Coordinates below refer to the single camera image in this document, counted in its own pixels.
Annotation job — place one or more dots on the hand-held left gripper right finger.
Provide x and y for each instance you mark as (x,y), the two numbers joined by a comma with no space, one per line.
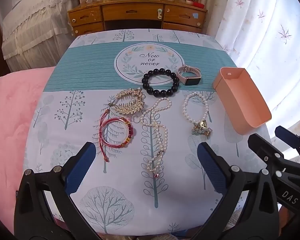
(211,166)

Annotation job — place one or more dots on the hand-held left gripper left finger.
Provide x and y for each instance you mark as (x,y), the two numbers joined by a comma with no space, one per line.
(83,165)

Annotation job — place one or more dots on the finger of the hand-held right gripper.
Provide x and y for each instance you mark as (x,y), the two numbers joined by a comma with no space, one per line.
(286,133)
(262,146)

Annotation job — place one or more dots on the gold round pendant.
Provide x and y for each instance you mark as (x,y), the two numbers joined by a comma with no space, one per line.
(203,124)

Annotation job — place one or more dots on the pink plastic box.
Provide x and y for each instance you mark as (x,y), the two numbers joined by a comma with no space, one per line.
(240,100)

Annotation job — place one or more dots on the gold leaf hair comb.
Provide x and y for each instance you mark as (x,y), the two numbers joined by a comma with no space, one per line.
(130,108)

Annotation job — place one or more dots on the pink smartwatch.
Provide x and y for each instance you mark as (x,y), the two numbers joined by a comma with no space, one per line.
(190,81)

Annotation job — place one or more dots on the pink blanket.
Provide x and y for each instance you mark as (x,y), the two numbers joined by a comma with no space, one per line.
(12,120)

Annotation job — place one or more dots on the tree-printed tablecloth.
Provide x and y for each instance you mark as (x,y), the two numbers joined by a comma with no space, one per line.
(90,62)

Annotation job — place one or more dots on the white leaf-print curtain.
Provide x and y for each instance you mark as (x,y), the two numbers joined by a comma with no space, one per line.
(265,30)

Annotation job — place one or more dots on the blue sticker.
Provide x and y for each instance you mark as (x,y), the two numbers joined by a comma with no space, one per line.
(195,15)

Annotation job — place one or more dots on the red case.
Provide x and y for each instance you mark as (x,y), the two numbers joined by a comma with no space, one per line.
(198,4)

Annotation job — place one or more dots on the wooden desk with drawers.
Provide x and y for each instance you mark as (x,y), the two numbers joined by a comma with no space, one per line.
(130,11)

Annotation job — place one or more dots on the green white drawer hanger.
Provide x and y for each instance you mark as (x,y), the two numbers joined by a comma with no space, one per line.
(160,13)

